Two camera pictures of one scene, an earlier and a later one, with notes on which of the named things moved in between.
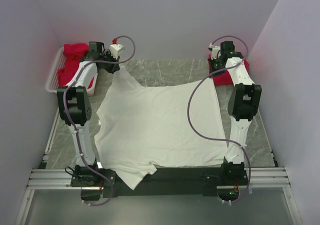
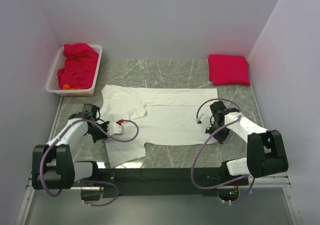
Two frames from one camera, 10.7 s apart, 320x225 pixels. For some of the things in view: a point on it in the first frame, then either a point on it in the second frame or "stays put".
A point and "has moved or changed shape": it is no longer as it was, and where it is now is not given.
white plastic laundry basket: (53, 81) stays put
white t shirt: (141, 127) has moved or changed shape
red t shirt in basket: (74, 53) stays put
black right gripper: (211, 62) to (222, 138)
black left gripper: (115, 67) to (104, 136)
